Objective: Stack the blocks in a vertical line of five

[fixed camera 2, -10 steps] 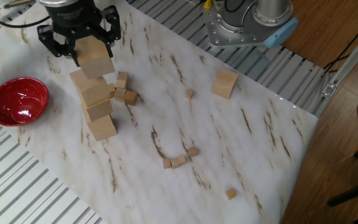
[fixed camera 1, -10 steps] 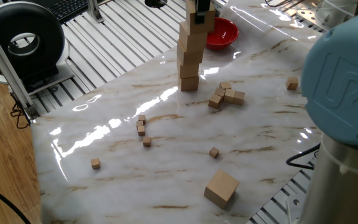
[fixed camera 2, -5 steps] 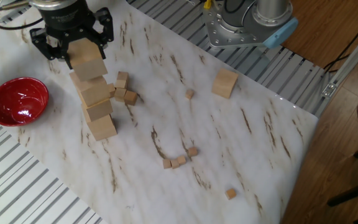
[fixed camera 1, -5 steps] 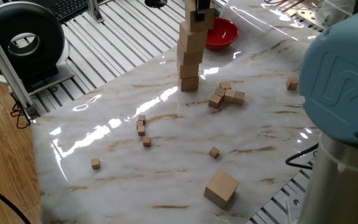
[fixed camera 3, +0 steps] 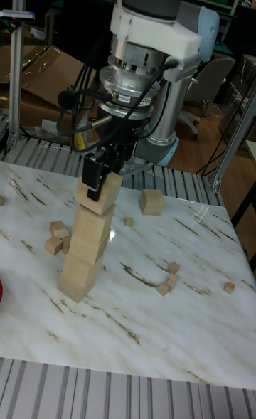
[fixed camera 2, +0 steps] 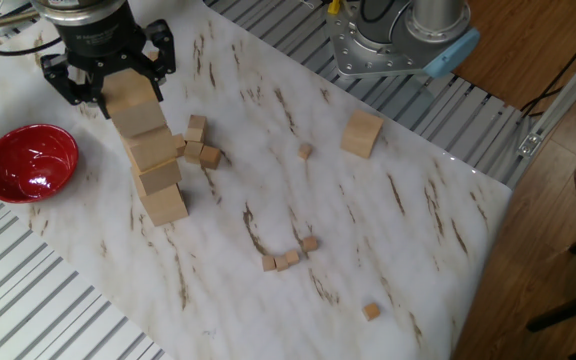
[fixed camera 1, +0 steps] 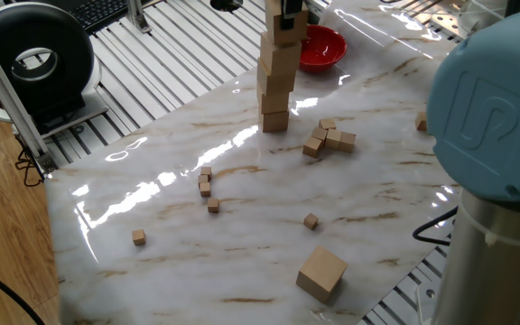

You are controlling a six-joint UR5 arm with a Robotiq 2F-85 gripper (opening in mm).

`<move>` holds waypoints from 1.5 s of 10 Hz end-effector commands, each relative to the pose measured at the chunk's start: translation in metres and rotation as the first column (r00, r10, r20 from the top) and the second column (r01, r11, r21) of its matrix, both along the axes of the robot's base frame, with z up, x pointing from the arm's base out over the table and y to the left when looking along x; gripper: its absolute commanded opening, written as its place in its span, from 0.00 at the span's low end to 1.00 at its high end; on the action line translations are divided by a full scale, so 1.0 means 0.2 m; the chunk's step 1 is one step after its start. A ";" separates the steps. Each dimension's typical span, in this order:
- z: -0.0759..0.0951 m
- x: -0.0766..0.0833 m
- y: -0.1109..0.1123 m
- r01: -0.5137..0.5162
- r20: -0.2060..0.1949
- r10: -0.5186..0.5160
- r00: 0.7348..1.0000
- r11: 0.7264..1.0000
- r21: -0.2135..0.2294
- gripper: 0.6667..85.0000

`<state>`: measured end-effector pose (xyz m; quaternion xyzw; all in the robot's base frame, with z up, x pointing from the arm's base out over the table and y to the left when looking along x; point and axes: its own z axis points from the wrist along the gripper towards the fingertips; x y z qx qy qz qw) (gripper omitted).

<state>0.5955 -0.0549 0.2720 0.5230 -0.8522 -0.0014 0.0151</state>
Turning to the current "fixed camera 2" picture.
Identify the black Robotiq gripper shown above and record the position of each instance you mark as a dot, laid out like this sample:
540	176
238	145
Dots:
98	42

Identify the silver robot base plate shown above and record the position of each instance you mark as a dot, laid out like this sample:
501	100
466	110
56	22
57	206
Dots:
368	62

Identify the marble pattern board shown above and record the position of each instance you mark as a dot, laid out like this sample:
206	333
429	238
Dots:
343	225

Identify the red bowl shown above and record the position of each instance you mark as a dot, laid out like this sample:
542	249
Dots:
28	165

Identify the black stand leg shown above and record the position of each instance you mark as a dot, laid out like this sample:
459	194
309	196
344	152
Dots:
568	307

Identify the aluminium frame profile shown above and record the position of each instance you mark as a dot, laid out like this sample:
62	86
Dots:
563	107

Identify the small wooden cube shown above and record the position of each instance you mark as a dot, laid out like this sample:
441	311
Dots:
268	263
281	263
310	244
292	257
305	151
371	311

